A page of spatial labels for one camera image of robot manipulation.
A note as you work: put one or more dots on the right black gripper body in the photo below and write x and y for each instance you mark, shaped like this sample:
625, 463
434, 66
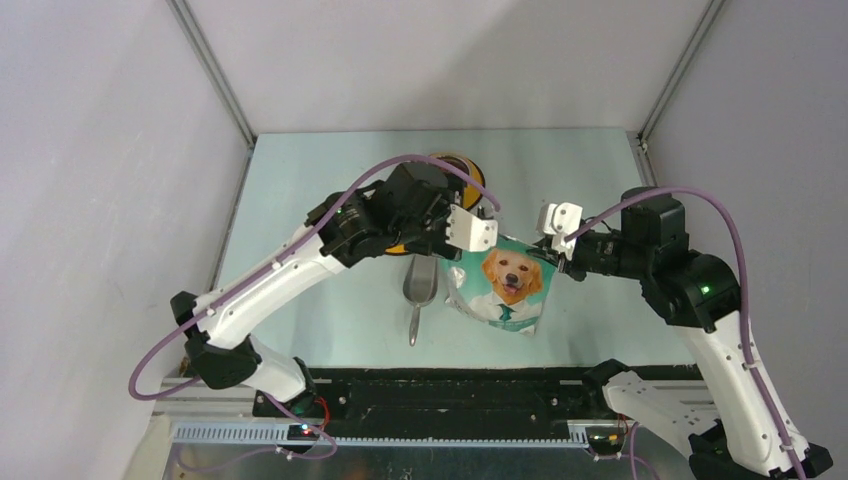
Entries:
575, 267

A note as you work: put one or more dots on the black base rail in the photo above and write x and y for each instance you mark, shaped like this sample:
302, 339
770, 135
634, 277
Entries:
447, 404

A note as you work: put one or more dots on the metal food scoop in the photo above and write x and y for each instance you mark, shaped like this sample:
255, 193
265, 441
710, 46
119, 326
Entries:
419, 289

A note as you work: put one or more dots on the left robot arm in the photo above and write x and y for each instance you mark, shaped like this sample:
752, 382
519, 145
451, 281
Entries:
410, 208

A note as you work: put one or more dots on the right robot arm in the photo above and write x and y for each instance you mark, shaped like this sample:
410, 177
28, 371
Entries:
706, 303

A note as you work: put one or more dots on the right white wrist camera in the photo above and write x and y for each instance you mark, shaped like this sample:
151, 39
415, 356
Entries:
556, 223

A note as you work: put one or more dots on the green pet food bag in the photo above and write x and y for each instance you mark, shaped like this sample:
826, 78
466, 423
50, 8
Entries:
504, 287

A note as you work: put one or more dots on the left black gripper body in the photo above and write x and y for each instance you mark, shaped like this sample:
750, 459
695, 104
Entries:
432, 230

